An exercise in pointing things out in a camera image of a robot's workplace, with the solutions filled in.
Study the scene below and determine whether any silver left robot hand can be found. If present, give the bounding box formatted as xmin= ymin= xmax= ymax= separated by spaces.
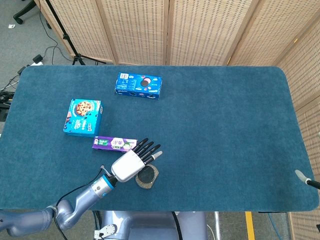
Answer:
xmin=110 ymin=137 xmax=164 ymax=183

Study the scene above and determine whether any round dark coaster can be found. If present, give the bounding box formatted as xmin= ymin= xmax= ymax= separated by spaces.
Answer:
xmin=135 ymin=163 xmax=160 ymax=190

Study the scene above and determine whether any purple Darlie toothpaste box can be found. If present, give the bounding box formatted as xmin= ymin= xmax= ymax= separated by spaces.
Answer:
xmin=91 ymin=135 xmax=139 ymax=152

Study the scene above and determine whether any light blue cookie box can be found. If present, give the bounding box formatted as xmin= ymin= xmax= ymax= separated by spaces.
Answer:
xmin=62 ymin=97 xmax=105 ymax=138

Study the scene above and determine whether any dark blue Oreo box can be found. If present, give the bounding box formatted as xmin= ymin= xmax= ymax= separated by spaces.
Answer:
xmin=114 ymin=71 xmax=163 ymax=101

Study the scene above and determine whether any grey-blue robot torso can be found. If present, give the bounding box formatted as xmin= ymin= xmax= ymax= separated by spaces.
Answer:
xmin=93 ymin=210 xmax=209 ymax=240

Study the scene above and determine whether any blue table mat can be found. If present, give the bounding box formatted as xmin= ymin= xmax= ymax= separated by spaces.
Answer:
xmin=0 ymin=65 xmax=319 ymax=213

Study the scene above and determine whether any black tripod stand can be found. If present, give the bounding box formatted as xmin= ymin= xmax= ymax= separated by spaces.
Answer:
xmin=44 ymin=0 xmax=107 ymax=66

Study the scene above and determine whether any wicker folding screen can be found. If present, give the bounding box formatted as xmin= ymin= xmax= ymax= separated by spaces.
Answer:
xmin=34 ymin=0 xmax=319 ymax=67
xmin=272 ymin=21 xmax=320 ymax=240

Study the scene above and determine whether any black office chair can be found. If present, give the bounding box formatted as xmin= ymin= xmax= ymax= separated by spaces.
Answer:
xmin=13 ymin=0 xmax=36 ymax=25

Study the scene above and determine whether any grey wrist cable loop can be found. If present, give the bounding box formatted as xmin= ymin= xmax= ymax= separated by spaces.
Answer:
xmin=99 ymin=164 xmax=113 ymax=177

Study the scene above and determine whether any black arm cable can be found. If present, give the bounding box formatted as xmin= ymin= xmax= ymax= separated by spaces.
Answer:
xmin=55 ymin=177 xmax=101 ymax=209

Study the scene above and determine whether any black cable bundle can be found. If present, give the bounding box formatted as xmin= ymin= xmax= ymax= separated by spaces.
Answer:
xmin=0 ymin=71 xmax=24 ymax=121

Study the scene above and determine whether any black floor cable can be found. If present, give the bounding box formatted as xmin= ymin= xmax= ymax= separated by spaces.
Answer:
xmin=38 ymin=6 xmax=74 ymax=64

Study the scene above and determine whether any thin blue cable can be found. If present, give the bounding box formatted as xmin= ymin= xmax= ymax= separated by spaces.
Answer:
xmin=267 ymin=212 xmax=280 ymax=240

